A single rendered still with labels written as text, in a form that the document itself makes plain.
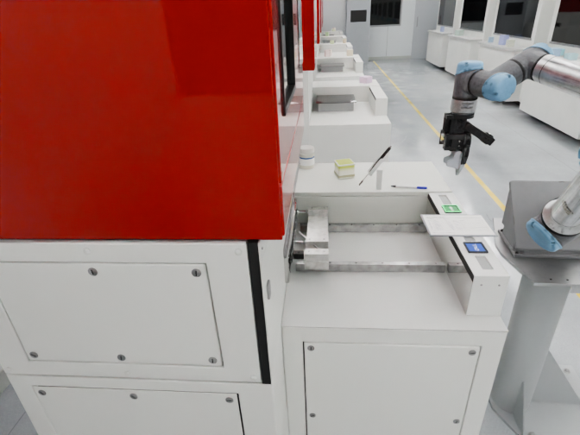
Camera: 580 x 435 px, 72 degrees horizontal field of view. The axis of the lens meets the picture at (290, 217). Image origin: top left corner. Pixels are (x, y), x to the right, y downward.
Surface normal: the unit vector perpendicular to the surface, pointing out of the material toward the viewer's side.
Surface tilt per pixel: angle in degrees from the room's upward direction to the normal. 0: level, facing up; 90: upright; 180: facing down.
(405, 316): 0
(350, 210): 90
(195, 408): 90
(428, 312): 0
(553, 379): 90
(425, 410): 90
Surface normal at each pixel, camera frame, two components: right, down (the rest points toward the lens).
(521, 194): -0.13, -0.28
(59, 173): -0.08, 0.47
